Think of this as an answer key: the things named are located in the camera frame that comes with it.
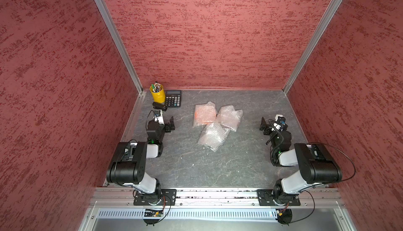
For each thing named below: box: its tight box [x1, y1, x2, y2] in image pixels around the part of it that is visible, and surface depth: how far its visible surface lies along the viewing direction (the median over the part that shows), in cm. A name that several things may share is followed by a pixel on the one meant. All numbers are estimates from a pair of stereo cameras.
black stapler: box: [152, 101, 168, 112], surface depth 111 cm
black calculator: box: [165, 90, 182, 108], surface depth 115 cm
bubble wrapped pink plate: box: [216, 104, 243, 132], surface depth 105 cm
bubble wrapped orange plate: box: [193, 101, 217, 127], surface depth 105 cm
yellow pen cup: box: [150, 82, 166, 104], surface depth 109 cm
